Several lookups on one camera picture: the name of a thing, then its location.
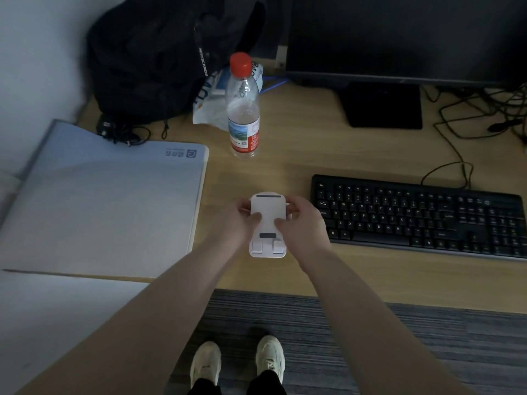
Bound black keyboard cable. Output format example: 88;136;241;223
420;161;474;190

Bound blue cable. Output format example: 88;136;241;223
259;76;290;94

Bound person's white shoe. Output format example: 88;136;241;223
190;341;222;388
255;335;286;384

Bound tangle of black cables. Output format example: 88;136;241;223
423;83;527;146

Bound white flat board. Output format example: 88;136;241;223
0;269;151;395

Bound black trousers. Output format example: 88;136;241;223
189;369;288;395

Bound black charger with coiled cable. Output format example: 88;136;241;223
96;114;152;147

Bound clear red-capped water bottle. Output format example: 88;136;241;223
225;52;261;159

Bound black computer keyboard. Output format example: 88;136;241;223
310;174;527;260

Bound black backpack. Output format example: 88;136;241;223
86;0;268;125

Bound person's left hand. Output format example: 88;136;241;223
211;197;263;259

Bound black printed lanyard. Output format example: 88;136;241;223
193;18;211;79

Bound person's left white shoe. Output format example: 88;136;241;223
190;341;222;388

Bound black computer monitor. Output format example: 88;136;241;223
285;0;527;89

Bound white folding phone stand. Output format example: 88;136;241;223
248;191;288;259

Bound large grey desk mat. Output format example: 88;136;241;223
0;119;210;281

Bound black monitor stand base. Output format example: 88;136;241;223
338;81;424;130

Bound white blue-printed plastic bag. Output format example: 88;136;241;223
192;61;264;131

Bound person's right forearm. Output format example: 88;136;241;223
296;245;475;395

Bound person's right hand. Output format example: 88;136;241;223
274;196;333;270

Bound person's left forearm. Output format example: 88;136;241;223
16;238;239;395

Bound person's right white shoe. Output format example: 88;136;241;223
255;335;286;384

